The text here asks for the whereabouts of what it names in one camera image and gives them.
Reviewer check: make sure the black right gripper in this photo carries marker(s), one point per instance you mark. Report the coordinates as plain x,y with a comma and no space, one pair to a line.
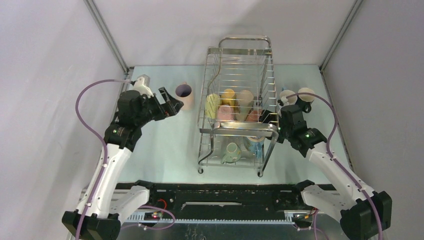
271,117

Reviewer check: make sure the aluminium frame post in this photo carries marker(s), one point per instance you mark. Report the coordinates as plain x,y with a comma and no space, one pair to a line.
107,35
355,8

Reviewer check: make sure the iridescent pale pink mug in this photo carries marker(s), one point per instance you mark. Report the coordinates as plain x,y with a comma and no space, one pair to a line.
184,93

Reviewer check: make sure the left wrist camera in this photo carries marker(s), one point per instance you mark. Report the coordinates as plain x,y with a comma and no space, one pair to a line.
141,85

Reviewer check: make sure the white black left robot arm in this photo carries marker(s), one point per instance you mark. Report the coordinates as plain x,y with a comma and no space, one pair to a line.
97,217

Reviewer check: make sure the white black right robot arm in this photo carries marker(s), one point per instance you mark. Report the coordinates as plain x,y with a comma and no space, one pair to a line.
361,211

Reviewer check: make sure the black mug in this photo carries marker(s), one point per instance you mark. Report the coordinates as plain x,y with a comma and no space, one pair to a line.
304,100

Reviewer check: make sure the orange yellow mug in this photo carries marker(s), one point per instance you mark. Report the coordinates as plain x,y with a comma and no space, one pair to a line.
228,97

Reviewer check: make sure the light blue faceted mug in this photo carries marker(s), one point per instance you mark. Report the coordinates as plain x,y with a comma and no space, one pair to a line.
287,98

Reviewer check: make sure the pink faceted mug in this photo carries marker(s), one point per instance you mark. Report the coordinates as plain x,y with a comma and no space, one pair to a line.
225,113

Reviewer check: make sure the aluminium frame post left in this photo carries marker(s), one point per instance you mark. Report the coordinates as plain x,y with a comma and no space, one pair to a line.
107,35

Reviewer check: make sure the cream seahorse pattern mug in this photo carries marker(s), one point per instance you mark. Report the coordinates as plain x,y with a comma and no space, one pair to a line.
244,101

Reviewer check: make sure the metal wire dish rack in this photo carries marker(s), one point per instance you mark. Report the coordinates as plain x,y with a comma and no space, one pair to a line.
239,62

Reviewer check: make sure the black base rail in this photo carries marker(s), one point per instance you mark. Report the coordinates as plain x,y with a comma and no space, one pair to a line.
224,202

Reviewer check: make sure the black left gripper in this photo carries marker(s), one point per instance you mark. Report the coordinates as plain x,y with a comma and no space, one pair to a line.
170,108

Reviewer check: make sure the aluminium frame post right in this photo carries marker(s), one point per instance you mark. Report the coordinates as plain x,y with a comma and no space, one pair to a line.
355,8

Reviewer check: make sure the pale yellow faceted mug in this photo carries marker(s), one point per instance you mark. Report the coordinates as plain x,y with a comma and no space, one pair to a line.
213,101

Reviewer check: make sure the salmon dotted mug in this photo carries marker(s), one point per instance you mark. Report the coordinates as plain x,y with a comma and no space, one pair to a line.
254,116

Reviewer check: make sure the green mug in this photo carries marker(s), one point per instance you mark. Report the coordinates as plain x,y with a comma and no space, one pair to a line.
232,154

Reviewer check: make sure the blue butterfly mug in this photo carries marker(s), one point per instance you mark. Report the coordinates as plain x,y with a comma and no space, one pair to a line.
254,145

